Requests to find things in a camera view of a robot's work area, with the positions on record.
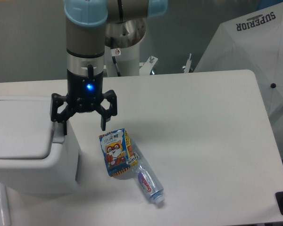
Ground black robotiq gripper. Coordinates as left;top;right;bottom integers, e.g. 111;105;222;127
50;69;118;136

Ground grey trash can push button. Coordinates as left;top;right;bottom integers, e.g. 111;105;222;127
52;123;65;144

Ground white trash can lid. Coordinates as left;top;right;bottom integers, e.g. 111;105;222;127
0;97;53;160

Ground white trash can body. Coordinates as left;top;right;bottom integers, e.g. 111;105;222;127
0;96;83;195

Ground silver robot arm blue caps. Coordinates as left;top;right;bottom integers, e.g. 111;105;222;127
50;0;168;135

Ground colourful cartoon snack bag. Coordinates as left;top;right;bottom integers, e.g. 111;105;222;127
99;129;138;177

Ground clear plastic water bottle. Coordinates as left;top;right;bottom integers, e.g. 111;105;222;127
131;140;165;205

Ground white superior umbrella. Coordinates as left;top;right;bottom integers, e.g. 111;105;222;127
195;2;283;114

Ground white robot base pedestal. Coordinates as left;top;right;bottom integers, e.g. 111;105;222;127
104;43;140;70

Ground white metal mounting frame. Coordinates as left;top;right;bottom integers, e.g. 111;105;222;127
103;53;193;77

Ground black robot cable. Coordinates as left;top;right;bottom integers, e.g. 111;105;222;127
109;37;122;77

